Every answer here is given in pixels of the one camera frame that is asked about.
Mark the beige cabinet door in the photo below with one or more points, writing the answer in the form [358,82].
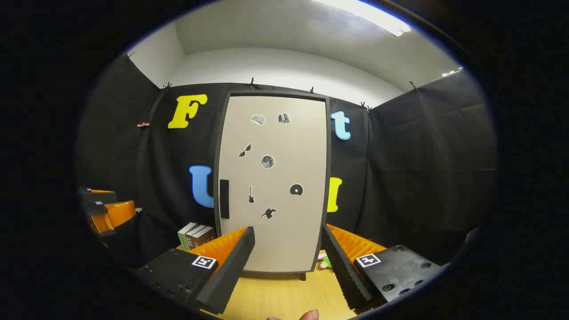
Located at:
[289,146]

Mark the black backdrop cloth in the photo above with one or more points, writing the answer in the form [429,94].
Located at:
[400,178]

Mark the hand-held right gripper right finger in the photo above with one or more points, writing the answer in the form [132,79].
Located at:
[344,271]

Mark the dark brown book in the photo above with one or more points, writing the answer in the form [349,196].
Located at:
[205,238]

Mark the green book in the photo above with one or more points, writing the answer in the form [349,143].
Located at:
[184,235]

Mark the dark grey cabinet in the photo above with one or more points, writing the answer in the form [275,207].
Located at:
[329,178]

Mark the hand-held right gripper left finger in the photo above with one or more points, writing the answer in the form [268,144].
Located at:
[231,271]

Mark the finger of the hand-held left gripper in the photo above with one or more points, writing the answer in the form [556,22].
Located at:
[120,212]
[95,202]

